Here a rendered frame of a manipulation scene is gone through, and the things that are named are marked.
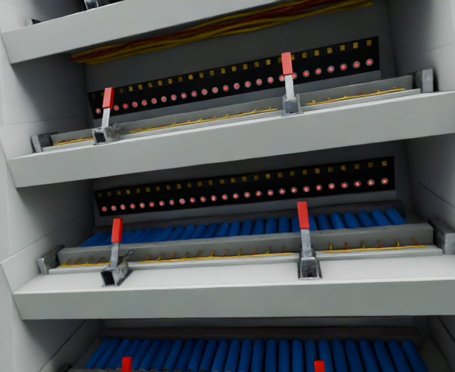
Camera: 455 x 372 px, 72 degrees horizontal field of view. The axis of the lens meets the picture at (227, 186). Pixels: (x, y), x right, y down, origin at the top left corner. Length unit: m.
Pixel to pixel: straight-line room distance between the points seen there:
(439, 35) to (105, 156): 0.45
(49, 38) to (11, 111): 0.13
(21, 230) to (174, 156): 0.28
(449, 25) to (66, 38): 0.50
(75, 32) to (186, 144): 0.25
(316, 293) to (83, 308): 0.32
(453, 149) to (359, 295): 0.20
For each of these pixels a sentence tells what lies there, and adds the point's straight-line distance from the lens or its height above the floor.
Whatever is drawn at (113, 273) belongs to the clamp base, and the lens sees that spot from 0.46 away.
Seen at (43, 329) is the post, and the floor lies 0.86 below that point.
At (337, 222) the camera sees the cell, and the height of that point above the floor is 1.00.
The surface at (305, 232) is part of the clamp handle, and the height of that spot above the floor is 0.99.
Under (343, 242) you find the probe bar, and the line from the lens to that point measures 0.45.
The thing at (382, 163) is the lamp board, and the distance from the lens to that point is 0.55.
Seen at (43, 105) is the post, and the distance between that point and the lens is 0.66.
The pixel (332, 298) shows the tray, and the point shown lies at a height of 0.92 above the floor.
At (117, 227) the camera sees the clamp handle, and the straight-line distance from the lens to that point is 0.48.
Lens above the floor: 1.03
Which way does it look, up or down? 4 degrees up
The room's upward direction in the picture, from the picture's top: 5 degrees counter-clockwise
